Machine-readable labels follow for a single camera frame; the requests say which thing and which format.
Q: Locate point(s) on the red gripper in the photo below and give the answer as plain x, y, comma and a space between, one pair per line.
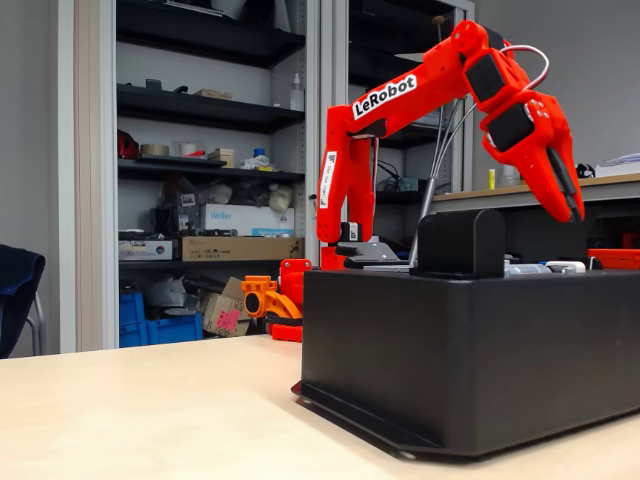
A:
537, 137

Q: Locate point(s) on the red robot arm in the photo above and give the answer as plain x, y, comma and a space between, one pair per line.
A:
350, 165

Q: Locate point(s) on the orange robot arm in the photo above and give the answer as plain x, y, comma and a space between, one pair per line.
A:
260, 295

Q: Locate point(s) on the black and white headset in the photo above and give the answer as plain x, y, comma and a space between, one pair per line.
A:
585, 171

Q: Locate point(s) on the yellow glue stick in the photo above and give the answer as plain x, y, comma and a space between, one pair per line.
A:
491, 179

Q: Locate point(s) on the wooden workbench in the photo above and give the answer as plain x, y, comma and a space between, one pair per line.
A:
610, 187

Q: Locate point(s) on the black and silver knob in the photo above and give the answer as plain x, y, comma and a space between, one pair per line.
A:
565, 266

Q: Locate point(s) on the thin stick with brown ball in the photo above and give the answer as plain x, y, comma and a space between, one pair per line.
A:
438, 19

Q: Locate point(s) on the black task board box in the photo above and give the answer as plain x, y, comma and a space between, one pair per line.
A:
450, 350

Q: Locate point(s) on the grey metal shelving cabinet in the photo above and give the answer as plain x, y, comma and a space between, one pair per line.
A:
95, 150
335, 50

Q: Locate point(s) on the clear plastic bottle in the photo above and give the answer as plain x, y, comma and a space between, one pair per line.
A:
297, 95

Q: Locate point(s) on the white plastic bag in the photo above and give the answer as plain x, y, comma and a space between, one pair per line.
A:
281, 197

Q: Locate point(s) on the white crumpled cloth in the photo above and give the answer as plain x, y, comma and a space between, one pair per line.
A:
257, 162

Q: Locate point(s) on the white Weller box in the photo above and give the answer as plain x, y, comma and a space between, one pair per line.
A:
250, 217

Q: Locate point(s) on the long brown cardboard box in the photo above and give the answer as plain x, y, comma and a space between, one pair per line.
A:
240, 248

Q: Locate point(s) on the small cardboard box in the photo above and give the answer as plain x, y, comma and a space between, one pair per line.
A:
222, 157

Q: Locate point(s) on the flat beige box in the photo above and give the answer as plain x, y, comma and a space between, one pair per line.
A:
212, 94

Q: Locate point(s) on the cardboard box with pink sticker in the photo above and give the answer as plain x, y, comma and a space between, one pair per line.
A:
225, 317

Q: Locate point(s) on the clear tape roll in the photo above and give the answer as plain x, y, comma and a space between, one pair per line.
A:
187, 149

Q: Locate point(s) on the brown tape roll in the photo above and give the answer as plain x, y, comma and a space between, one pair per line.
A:
154, 150

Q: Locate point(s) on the blue plastic crate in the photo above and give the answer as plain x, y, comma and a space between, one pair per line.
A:
175, 330
131, 320

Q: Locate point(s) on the small printed white box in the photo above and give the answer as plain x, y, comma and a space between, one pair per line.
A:
145, 250

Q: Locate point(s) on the red rounded object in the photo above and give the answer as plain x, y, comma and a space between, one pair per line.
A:
127, 147

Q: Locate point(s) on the dark blue chair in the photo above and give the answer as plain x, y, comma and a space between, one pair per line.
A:
17, 290

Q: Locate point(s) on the black rounded post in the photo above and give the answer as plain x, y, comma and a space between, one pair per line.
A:
460, 245

